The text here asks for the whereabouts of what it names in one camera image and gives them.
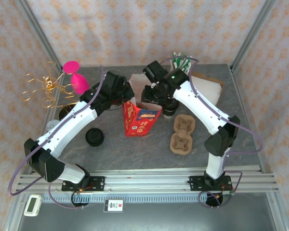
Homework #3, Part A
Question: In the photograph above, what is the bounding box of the paper cup stack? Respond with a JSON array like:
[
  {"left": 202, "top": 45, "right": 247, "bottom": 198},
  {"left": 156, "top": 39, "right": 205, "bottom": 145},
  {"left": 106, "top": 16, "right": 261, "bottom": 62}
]
[{"left": 161, "top": 105, "right": 179, "bottom": 120}]

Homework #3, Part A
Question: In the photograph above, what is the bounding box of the red paper bag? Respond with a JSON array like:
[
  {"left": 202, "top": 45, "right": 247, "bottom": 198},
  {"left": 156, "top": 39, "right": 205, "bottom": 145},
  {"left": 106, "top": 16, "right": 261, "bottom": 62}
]
[{"left": 121, "top": 72, "right": 163, "bottom": 138}]

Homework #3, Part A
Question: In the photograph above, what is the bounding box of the black cup lid stack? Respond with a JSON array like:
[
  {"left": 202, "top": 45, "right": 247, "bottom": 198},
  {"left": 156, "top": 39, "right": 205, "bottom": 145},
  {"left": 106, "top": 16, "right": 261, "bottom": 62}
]
[{"left": 85, "top": 128, "right": 105, "bottom": 147}]

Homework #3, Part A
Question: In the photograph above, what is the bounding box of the brown pulp carrier stack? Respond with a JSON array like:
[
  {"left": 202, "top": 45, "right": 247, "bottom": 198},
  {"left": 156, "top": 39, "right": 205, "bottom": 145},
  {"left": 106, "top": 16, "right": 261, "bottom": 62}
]
[{"left": 170, "top": 114, "right": 196, "bottom": 155}]

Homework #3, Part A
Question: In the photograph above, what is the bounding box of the pink goblet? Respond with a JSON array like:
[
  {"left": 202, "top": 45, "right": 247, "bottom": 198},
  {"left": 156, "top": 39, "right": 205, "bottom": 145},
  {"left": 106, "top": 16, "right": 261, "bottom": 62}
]
[
  {"left": 63, "top": 60, "right": 80, "bottom": 74},
  {"left": 71, "top": 73, "right": 90, "bottom": 95}
]

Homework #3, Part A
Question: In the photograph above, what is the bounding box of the white round disc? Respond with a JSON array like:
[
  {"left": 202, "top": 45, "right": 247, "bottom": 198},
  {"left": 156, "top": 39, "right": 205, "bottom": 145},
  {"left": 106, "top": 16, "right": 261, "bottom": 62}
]
[{"left": 46, "top": 119, "right": 58, "bottom": 132}]

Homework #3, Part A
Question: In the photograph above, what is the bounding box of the small number display card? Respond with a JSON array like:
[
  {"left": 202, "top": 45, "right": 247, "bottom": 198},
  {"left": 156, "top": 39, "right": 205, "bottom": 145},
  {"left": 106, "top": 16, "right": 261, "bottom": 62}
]
[{"left": 103, "top": 198, "right": 124, "bottom": 212}]

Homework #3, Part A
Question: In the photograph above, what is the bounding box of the white digital timer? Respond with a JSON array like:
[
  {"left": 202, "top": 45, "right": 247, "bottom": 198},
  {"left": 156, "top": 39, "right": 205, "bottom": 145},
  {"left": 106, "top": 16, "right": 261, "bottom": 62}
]
[{"left": 23, "top": 194, "right": 42, "bottom": 217}]

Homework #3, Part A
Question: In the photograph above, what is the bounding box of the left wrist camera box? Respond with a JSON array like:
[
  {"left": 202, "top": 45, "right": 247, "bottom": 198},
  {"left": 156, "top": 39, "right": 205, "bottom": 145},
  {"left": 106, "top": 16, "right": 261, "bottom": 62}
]
[{"left": 103, "top": 71, "right": 128, "bottom": 93}]

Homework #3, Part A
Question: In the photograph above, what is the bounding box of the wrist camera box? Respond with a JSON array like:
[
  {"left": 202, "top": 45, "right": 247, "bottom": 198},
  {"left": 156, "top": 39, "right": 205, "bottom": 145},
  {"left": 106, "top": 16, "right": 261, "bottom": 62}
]
[
  {"left": 143, "top": 61, "right": 171, "bottom": 84},
  {"left": 103, "top": 71, "right": 128, "bottom": 93}
]

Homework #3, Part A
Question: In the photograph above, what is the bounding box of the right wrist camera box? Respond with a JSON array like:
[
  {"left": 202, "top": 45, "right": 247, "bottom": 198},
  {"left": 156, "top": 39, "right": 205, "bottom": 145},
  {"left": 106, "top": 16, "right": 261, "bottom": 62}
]
[{"left": 143, "top": 61, "right": 171, "bottom": 84}]

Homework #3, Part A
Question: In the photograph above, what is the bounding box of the gold wire stand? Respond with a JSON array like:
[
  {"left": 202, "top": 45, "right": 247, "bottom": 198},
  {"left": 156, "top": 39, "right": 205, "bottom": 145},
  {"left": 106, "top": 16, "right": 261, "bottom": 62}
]
[{"left": 20, "top": 61, "right": 79, "bottom": 109}]

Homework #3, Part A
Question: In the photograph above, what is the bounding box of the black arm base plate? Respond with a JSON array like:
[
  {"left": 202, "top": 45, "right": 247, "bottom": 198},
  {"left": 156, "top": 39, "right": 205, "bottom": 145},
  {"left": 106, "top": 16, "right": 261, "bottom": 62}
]
[
  {"left": 61, "top": 176, "right": 105, "bottom": 192},
  {"left": 189, "top": 175, "right": 233, "bottom": 192}
]

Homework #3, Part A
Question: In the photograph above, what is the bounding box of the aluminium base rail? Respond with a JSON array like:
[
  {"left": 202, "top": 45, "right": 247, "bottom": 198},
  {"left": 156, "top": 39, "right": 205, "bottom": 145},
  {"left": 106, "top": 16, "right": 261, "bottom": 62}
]
[{"left": 16, "top": 169, "right": 280, "bottom": 193}]

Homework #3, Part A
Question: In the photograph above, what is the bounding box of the aluminium frame post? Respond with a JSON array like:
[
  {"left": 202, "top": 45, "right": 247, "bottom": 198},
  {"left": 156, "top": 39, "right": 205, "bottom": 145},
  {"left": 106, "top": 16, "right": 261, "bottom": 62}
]
[
  {"left": 230, "top": 0, "right": 279, "bottom": 73},
  {"left": 15, "top": 0, "right": 65, "bottom": 73}
]

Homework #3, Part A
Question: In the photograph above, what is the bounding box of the grey slotted cable duct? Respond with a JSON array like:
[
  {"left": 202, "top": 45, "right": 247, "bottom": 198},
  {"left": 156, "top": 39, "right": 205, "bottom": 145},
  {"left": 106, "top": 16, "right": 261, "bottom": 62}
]
[{"left": 42, "top": 193, "right": 223, "bottom": 203}]

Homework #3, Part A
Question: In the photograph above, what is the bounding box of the aluminium table side rail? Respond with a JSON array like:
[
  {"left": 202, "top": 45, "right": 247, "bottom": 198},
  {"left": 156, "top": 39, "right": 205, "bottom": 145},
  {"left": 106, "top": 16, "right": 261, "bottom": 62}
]
[
  {"left": 3, "top": 69, "right": 65, "bottom": 231},
  {"left": 228, "top": 64, "right": 289, "bottom": 231}
]

